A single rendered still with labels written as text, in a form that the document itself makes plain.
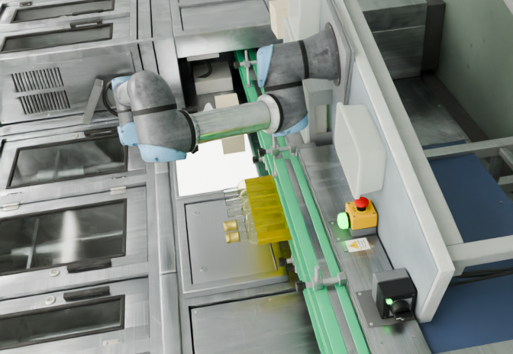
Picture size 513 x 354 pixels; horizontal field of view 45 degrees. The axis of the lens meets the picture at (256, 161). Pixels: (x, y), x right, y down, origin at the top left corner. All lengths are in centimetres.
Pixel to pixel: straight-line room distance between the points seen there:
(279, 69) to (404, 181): 55
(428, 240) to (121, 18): 205
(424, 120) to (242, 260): 111
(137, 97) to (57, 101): 138
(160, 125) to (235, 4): 153
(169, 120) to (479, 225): 90
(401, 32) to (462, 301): 162
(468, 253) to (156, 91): 83
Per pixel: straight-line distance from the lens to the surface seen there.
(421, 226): 139
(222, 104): 207
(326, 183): 190
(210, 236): 216
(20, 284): 224
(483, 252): 144
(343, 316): 156
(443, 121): 277
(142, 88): 159
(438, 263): 135
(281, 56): 179
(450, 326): 157
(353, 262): 165
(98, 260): 221
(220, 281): 200
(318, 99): 202
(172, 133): 158
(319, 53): 180
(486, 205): 191
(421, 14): 295
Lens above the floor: 119
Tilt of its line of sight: 5 degrees down
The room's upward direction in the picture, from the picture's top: 99 degrees counter-clockwise
